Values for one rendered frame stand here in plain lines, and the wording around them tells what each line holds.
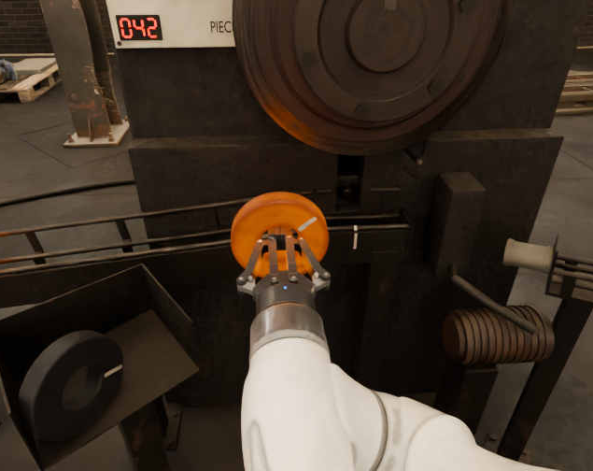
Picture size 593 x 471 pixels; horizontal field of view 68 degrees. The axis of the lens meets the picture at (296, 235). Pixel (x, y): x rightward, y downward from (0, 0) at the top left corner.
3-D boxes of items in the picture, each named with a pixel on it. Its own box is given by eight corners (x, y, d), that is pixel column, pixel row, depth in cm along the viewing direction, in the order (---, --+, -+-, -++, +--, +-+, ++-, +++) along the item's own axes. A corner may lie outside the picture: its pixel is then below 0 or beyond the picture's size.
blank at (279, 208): (275, 281, 78) (276, 294, 76) (211, 230, 71) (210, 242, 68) (344, 233, 73) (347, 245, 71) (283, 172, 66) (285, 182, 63)
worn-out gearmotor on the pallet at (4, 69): (7, 76, 455) (-1, 53, 443) (31, 76, 456) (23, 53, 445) (-13, 86, 421) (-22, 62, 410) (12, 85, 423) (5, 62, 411)
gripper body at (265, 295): (253, 347, 55) (254, 296, 63) (320, 343, 56) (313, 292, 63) (249, 305, 51) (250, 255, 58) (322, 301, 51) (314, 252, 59)
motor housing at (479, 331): (412, 433, 132) (445, 297, 103) (483, 427, 133) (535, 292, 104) (426, 476, 121) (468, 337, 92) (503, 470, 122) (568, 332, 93)
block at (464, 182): (418, 255, 113) (434, 169, 100) (449, 253, 113) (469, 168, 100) (432, 281, 104) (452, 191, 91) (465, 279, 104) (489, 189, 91)
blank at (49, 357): (19, 454, 61) (35, 464, 60) (13, 356, 57) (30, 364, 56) (108, 398, 75) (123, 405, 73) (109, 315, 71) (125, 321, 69)
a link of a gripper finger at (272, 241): (281, 303, 59) (271, 303, 59) (275, 251, 68) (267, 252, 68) (280, 281, 57) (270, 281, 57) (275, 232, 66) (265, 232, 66)
